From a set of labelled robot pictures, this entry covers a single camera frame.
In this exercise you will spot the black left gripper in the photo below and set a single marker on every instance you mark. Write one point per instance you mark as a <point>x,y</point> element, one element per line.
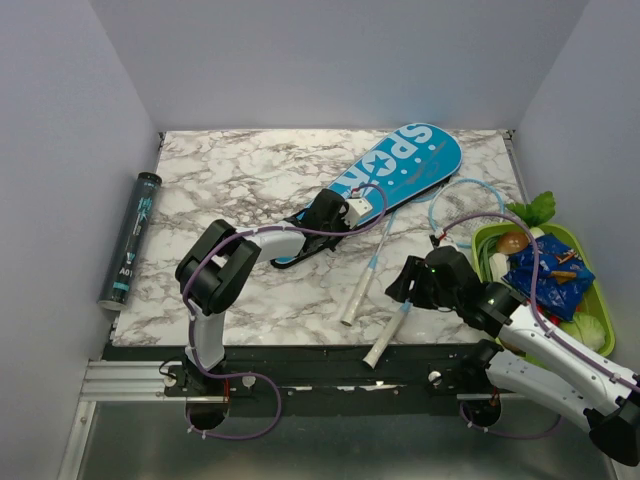
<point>332,244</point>

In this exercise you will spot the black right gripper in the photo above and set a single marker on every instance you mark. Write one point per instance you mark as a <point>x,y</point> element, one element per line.
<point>413,268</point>

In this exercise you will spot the blue racket bag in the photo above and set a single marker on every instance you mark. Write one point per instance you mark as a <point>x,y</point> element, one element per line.
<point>406,164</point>

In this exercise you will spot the black shuttlecock tube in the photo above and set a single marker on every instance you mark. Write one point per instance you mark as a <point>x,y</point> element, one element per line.
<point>120,273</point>

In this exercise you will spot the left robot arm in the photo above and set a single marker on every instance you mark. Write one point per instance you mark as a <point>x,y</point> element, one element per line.
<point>214,271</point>

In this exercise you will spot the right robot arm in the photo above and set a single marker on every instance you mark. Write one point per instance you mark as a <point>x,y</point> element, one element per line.
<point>535,358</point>

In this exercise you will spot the brown toy mushroom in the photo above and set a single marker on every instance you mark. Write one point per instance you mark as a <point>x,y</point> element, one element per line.
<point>512,242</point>

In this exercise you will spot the green plastic tray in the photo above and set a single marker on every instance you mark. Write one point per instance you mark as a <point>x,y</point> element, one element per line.
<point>593,300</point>

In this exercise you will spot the blue snack bag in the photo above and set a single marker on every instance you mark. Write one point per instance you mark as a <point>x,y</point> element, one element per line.
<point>562,280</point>

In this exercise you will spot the green toy leaf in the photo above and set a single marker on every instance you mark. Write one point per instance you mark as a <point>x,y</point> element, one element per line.
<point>539,211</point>

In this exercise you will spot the green toy cabbage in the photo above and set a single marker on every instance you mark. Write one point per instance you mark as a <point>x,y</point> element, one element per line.
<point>589,331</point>

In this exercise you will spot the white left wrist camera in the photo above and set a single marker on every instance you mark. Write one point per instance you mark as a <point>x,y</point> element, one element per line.
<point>357,208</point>

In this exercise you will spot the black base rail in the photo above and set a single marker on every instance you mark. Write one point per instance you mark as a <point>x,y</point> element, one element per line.
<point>334,381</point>

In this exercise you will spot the aluminium frame rail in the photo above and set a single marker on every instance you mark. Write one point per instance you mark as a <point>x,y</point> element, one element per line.
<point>122,381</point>

